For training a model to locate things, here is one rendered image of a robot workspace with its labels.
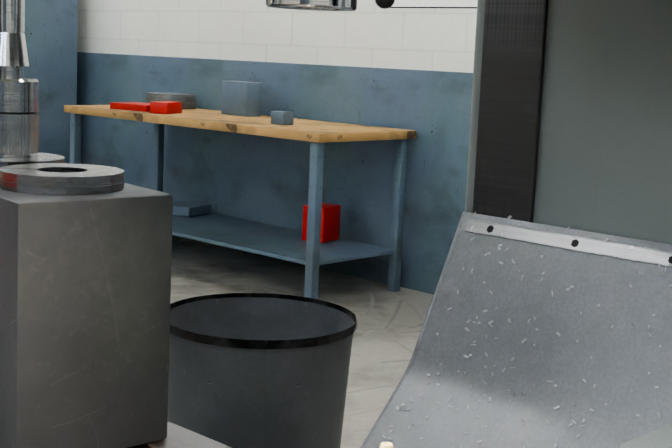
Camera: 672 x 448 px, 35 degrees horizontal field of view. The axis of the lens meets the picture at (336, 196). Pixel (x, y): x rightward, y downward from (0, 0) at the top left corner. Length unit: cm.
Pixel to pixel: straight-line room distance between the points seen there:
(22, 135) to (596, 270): 47
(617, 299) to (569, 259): 6
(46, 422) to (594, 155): 47
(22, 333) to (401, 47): 529
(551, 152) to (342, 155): 534
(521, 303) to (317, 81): 551
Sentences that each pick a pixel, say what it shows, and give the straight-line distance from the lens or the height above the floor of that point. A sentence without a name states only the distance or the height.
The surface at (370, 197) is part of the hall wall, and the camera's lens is 612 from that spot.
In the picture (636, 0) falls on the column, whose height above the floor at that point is 131.
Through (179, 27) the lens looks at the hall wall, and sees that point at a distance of 734.
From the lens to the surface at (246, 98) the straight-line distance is 634.
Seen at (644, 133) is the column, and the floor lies 121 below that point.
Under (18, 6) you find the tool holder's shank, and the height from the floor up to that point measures 128.
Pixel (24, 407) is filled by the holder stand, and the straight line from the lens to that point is 78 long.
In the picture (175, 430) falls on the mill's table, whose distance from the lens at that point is 86.
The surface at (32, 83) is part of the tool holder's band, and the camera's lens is 89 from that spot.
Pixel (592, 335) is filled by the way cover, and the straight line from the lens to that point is 87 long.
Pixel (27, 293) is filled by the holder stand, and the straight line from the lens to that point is 76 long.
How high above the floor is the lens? 126
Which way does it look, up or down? 7 degrees down
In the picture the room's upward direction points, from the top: 3 degrees clockwise
